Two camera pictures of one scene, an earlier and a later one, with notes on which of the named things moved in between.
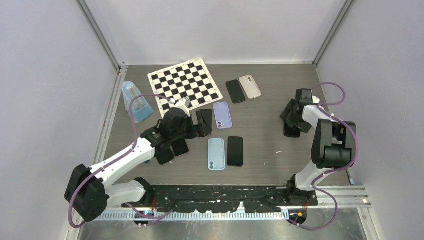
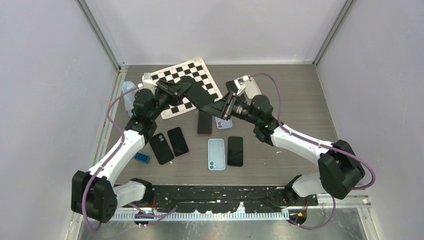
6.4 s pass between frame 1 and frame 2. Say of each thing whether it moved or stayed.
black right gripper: moved
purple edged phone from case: stayed
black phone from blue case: stayed
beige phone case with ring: stayed
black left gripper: moved
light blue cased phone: stayed
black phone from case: stayed
